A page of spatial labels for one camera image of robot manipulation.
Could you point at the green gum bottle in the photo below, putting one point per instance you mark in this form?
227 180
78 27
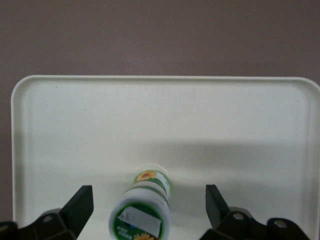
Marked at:
140 200

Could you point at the cream plastic tray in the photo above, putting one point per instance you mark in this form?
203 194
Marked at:
160 125

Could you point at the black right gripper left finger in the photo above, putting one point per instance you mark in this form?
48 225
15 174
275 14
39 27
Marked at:
72 215

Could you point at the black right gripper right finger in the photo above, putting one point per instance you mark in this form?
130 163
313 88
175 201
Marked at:
225 225

